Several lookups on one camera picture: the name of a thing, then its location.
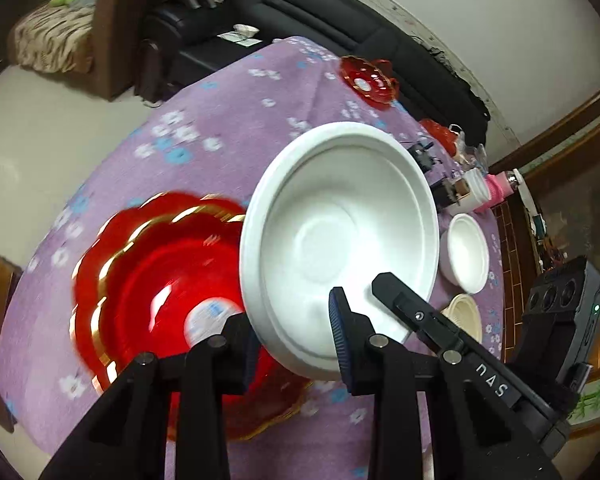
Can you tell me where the white plastic jar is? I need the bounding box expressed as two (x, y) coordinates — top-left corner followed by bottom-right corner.
(459, 168), (489, 212)

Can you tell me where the striped blanket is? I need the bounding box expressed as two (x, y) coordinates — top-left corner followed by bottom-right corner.
(6, 0), (102, 75)

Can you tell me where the wooden partition post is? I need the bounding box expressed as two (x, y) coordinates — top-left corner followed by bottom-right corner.
(92, 0), (148, 102)

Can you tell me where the wooden sideboard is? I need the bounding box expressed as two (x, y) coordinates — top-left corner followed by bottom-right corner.
(490, 187), (548, 306)

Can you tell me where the large white paper bowl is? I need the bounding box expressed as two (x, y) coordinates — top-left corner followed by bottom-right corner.
(239, 121), (439, 380)

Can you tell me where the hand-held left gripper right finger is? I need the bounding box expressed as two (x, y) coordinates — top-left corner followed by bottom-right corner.
(328, 287), (561, 480)

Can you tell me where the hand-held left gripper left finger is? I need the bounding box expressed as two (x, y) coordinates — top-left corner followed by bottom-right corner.
(39, 311), (262, 480)

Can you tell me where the small red plate white label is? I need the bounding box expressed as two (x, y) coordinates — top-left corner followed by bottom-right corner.
(340, 55), (401, 107)

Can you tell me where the bottle with pink knitted sleeve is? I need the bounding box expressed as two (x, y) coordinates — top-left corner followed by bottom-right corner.
(484, 171), (525, 207)

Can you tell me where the black sofa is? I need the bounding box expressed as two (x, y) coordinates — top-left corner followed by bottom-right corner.
(134, 0), (492, 142)

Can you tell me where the purple floral tablecloth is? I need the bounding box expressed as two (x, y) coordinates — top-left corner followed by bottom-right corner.
(0, 36), (506, 480)

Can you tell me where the black box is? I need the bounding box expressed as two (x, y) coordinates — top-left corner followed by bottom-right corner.
(429, 177), (462, 209)

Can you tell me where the red glass plate gold rim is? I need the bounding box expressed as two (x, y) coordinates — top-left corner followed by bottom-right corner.
(70, 191), (248, 396)
(96, 209), (312, 443)

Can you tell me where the black device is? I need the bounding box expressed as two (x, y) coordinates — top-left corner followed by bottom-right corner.
(409, 141), (442, 172)

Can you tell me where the small white paper bowl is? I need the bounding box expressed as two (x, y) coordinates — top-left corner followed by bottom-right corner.
(438, 213), (490, 295)

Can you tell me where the cream patterned plastic bowl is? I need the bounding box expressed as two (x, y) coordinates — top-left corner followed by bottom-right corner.
(441, 293), (482, 357)

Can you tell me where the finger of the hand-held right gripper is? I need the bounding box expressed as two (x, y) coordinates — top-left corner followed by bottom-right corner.
(372, 271), (523, 408)

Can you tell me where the wooden door frame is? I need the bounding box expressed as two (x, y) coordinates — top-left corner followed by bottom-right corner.
(489, 74), (600, 177)

